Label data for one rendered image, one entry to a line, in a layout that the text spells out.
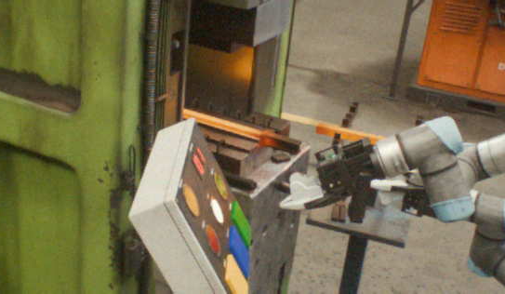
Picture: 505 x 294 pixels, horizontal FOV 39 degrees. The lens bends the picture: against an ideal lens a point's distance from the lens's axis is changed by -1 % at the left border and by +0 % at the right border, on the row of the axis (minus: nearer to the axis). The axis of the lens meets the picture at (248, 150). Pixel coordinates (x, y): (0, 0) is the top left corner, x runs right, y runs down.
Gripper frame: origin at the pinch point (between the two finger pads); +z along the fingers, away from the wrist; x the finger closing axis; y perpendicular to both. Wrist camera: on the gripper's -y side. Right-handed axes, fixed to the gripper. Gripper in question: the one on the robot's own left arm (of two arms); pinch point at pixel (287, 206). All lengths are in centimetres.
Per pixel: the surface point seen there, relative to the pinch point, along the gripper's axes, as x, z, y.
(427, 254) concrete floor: -159, -18, -133
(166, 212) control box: 27.0, 12.3, 20.7
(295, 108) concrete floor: -328, 31, -105
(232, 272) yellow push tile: 21.1, 9.6, 3.0
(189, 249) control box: 27.0, 12.1, 13.2
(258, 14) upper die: -36.0, -6.0, 29.5
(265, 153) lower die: -49, 9, -8
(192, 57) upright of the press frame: -82, 23, 15
